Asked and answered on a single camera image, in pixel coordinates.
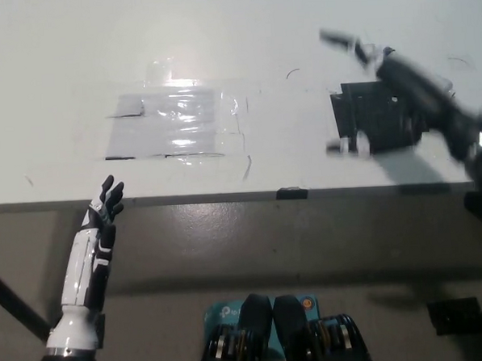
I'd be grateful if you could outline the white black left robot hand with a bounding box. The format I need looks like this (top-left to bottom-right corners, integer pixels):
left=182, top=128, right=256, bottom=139
left=52, top=174, right=132, bottom=318

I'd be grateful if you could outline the black tape square patch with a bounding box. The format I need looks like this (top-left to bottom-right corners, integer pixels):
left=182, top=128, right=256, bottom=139
left=327, top=78, right=425, bottom=157

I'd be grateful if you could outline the teal router box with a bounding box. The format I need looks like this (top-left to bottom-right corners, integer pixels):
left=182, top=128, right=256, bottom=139
left=201, top=294, right=323, bottom=361

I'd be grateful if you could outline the black slanted table leg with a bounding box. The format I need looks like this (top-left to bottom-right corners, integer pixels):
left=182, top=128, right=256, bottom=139
left=0, top=261, right=52, bottom=343

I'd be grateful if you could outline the small black tape piece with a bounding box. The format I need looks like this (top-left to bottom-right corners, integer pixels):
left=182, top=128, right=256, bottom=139
left=275, top=185, right=309, bottom=201

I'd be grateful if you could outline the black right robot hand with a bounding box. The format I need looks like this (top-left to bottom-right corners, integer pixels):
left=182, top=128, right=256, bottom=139
left=318, top=20, right=482, bottom=170

